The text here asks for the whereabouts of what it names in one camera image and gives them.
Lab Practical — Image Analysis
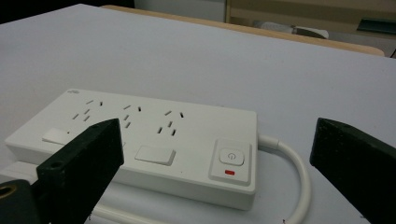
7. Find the white power strip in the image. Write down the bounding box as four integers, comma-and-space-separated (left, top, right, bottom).
4, 88, 260, 211

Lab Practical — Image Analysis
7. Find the wooden shelf unit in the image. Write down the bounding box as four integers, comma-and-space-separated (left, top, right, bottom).
225, 0, 396, 35

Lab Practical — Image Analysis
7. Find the light wooden table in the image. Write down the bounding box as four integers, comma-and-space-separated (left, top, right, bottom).
101, 4, 386, 58

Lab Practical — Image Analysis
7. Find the white plug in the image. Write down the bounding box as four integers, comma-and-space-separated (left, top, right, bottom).
0, 161, 40, 185

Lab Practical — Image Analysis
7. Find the dark green flat object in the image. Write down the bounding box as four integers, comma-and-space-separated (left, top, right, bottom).
356, 17, 396, 35

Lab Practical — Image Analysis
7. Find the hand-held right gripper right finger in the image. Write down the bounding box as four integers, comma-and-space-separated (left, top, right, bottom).
309, 117, 396, 224

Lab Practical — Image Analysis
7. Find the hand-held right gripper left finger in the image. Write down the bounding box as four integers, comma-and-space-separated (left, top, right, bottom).
35, 118, 125, 224

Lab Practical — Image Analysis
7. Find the grey and white bundle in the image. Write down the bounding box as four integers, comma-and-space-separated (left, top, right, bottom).
251, 20, 330, 40

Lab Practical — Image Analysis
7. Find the white power cable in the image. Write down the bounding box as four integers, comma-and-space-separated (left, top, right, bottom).
88, 133, 313, 224

